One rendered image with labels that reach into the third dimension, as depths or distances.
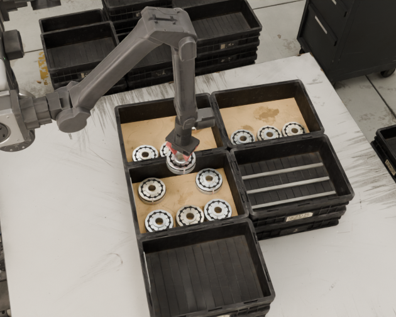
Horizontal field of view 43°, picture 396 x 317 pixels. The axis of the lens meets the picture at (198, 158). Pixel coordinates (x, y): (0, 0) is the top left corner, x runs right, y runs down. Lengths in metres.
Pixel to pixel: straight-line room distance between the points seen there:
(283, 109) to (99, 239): 0.94
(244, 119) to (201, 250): 0.63
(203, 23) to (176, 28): 1.91
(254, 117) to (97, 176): 0.71
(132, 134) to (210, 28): 1.18
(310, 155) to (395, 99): 1.62
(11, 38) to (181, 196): 0.83
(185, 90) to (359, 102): 2.24
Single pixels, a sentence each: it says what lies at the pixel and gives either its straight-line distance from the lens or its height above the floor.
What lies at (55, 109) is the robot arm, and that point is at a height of 1.47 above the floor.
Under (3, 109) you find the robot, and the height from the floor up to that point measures 1.50.
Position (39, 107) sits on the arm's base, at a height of 1.48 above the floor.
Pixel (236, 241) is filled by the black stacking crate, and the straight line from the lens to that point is 1.85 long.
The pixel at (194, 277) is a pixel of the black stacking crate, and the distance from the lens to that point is 1.78.
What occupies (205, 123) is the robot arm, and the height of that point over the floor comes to 1.22.
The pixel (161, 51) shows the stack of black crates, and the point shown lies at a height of 0.38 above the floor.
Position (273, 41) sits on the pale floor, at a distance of 3.80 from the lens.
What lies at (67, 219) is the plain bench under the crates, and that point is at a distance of 2.07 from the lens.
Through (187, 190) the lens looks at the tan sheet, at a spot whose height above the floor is 0.83.
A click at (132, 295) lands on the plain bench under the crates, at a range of 1.90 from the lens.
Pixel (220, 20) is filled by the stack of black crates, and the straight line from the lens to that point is 3.14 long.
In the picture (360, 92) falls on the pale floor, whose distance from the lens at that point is 3.60.
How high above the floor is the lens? 2.48
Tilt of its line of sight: 55 degrees down
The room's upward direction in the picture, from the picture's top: 3 degrees clockwise
